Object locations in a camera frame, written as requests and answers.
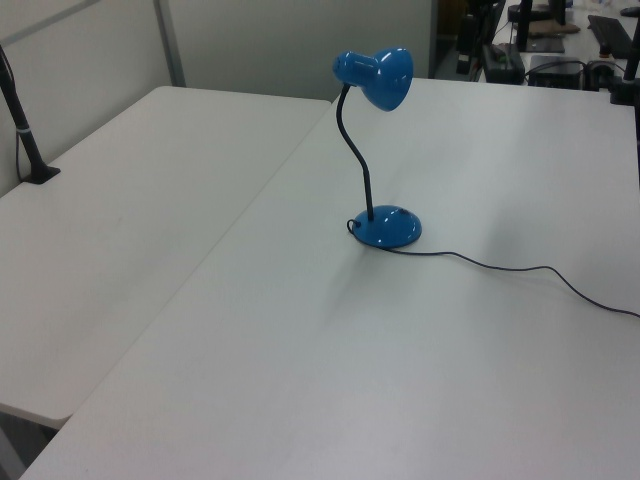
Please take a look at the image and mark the blue gooseneck desk lamp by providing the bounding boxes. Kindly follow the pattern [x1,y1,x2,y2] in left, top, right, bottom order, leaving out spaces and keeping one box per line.
[332,46,424,250]

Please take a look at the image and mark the black computer tower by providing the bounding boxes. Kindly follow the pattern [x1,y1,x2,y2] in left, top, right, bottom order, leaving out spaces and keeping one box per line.
[455,13,477,77]

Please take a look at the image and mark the black electronics box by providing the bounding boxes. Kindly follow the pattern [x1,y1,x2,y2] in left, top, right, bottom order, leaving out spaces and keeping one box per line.
[526,54,587,91]

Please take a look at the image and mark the black monitor stand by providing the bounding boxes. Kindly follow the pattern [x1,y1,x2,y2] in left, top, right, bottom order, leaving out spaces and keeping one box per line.
[516,0,567,55]

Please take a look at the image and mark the black keyboard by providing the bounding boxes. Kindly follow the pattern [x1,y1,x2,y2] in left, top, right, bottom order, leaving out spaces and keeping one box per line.
[586,14,634,54]

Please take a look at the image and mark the black lamp power cable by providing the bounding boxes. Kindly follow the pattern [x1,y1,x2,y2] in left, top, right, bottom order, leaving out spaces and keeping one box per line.
[343,215,640,320]

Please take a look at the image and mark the grey partition frame post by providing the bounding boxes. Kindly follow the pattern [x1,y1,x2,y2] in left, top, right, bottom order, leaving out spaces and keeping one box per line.
[153,0,188,89]

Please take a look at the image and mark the black camera pole with clamp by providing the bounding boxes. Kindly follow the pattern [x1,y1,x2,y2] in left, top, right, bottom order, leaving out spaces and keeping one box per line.
[0,43,62,186]

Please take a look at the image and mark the black clamp mount pole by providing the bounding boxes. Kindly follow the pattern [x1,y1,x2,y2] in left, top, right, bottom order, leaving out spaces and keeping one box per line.
[606,0,640,107]

